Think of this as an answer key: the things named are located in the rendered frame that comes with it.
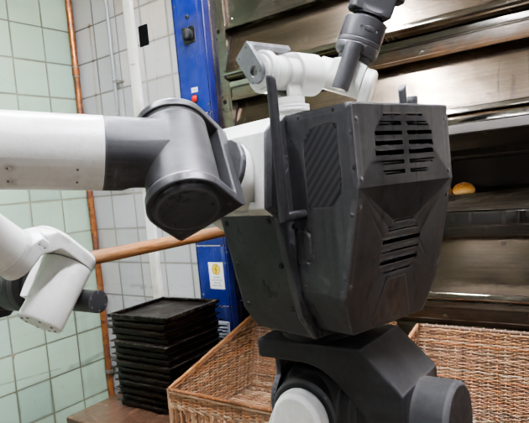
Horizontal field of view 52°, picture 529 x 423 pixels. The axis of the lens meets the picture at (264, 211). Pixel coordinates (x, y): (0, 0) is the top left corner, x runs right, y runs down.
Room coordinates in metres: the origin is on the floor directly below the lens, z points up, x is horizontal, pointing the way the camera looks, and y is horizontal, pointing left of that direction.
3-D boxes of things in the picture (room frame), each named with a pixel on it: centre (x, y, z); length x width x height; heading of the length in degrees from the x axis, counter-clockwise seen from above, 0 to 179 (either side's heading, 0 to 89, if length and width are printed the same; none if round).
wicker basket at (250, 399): (1.63, -0.02, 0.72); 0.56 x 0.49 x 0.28; 54
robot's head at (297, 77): (0.85, -0.06, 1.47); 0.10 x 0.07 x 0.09; 129
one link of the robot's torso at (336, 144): (0.80, -0.09, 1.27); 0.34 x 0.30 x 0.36; 129
